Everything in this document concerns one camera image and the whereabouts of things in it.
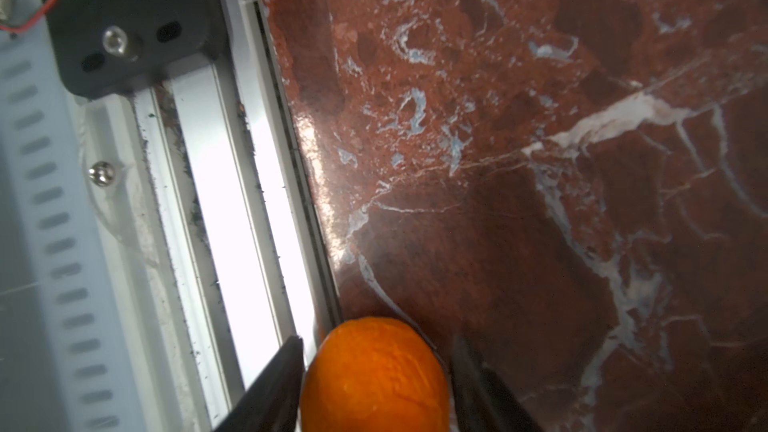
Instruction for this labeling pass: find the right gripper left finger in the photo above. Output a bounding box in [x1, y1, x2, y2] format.
[214, 335, 305, 432]

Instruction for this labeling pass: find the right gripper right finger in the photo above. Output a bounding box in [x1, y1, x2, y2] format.
[450, 336, 543, 432]

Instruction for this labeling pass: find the small orange fake tangerine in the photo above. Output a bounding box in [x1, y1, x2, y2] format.
[300, 317, 451, 431]

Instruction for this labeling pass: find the aluminium front rail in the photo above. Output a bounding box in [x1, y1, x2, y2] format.
[72, 0, 337, 431]

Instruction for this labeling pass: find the white slotted cable duct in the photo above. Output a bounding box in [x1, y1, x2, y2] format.
[1, 23, 146, 431]

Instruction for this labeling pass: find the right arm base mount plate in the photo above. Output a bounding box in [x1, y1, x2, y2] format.
[45, 0, 227, 99]

